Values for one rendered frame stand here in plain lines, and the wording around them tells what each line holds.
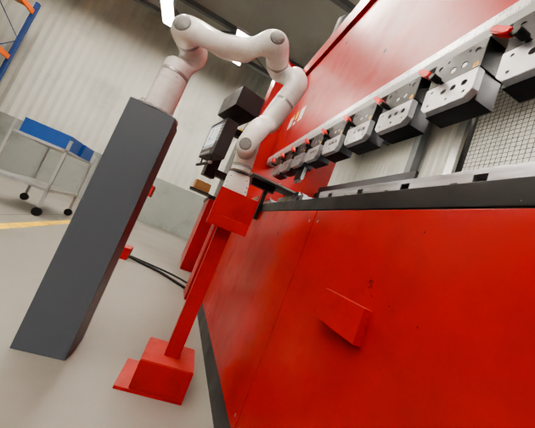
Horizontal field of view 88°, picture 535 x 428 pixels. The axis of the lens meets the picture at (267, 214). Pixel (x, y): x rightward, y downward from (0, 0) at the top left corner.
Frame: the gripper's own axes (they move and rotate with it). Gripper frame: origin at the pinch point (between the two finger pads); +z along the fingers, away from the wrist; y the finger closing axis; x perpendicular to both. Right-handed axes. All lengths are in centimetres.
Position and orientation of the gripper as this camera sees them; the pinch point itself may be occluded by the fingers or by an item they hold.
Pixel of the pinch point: (228, 209)
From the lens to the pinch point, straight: 113.8
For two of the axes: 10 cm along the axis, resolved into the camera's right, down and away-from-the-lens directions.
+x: 2.3, -0.2, -9.7
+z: -2.9, 9.5, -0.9
